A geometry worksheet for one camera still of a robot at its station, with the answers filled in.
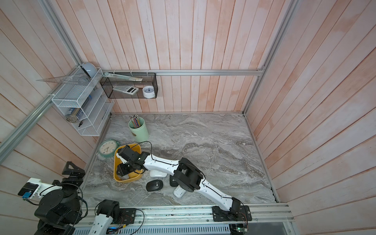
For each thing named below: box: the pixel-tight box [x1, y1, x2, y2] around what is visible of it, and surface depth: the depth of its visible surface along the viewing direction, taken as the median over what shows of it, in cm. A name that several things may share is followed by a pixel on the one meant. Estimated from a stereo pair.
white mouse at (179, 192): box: [173, 185, 187, 199], surface depth 80 cm
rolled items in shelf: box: [65, 107, 85, 124], surface depth 78 cm
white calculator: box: [112, 85, 140, 95], surface depth 100 cm
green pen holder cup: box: [128, 117, 149, 143], surface depth 99 cm
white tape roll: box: [142, 85, 156, 99], surface depth 97 cm
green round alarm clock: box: [97, 139, 120, 159], surface depth 97 cm
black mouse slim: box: [169, 174, 179, 187], surface depth 84 cm
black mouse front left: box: [145, 179, 164, 192], surface depth 84 cm
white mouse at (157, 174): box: [149, 170, 168, 178], surface depth 87 cm
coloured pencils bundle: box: [130, 114, 141, 129], surface depth 97 cm
